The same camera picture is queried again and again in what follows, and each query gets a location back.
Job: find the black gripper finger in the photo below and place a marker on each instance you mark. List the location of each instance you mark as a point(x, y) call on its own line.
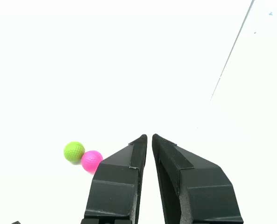
point(199, 193)
point(115, 186)

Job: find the pink golf ball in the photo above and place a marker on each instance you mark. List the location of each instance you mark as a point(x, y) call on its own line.
point(91, 161)

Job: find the green golf ball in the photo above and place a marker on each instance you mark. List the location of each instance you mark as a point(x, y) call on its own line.
point(73, 151)

